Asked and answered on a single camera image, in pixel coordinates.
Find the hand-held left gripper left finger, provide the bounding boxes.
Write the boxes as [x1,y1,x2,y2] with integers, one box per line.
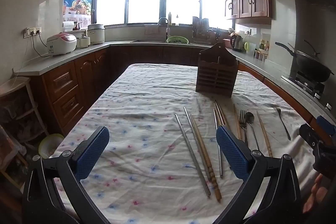
[22,126,111,224]

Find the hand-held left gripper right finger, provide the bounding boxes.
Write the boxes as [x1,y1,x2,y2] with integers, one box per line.
[213,126,301,224]

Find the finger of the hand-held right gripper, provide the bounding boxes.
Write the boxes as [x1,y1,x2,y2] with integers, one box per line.
[299,123,327,155]
[316,116,336,136]

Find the wooden chopstick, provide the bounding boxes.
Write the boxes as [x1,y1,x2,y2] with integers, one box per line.
[190,114,222,203]
[233,104,242,140]
[256,111,273,158]

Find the metal spoon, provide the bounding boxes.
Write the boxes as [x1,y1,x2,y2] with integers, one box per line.
[245,112,260,151]
[272,106,291,141]

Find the wooden utensil holder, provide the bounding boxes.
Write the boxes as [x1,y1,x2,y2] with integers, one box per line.
[196,43,239,98]

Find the person's right hand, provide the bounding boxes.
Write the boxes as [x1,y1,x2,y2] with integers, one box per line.
[302,173,332,214]

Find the metal fork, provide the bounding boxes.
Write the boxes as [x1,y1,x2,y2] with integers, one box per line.
[240,110,248,144]

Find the green rimmed bowl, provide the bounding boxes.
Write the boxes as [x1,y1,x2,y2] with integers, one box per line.
[38,133,65,159]

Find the gas stove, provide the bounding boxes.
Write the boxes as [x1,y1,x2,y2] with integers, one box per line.
[281,70,326,101]

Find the black wok with lid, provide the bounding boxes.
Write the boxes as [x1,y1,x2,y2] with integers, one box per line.
[275,40,334,83]

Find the floral white tablecloth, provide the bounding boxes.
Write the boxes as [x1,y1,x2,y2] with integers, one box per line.
[51,63,319,224]

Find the wooden lower cabinets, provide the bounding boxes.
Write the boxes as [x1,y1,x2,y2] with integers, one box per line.
[29,46,334,146]

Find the wooden corner shelf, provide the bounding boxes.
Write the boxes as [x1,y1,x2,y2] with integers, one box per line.
[0,76,49,188]

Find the group of condiment jars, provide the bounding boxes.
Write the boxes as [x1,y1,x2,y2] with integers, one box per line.
[254,39,271,62]

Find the steel electric kettle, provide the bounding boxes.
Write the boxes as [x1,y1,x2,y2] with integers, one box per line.
[230,33,243,52]

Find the small white electric cooker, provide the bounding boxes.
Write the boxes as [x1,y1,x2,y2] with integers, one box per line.
[77,34,91,48]

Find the pink white rice cooker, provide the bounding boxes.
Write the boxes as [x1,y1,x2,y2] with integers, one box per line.
[47,33,77,56]

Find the large white electric pot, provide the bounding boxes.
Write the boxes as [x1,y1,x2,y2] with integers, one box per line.
[87,24,105,45]

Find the kitchen sink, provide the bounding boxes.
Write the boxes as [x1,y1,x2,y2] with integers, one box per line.
[130,39,193,45]

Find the green colander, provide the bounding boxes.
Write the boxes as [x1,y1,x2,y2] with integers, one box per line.
[167,35,189,44]

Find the dish rack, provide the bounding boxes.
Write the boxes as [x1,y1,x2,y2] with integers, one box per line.
[192,16,217,45]

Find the pink dish cloth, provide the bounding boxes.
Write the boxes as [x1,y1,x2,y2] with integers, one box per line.
[144,25,161,36]

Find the metal sink faucet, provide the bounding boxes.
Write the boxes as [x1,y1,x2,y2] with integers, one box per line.
[157,17,171,42]

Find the black power cord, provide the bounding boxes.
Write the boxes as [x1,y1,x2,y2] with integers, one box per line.
[31,31,53,58]

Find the wall power strip outlet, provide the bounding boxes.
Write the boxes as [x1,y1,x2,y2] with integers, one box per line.
[23,27,42,38]

